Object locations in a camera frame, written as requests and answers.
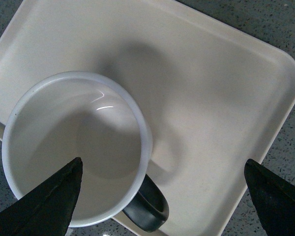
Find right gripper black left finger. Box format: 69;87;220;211
0;157;83;236

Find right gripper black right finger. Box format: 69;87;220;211
244;159;295;236

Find beige rectangular plastic tray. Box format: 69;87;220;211
0;0;295;236

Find white smiley mug black handle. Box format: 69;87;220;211
2;71;169;232

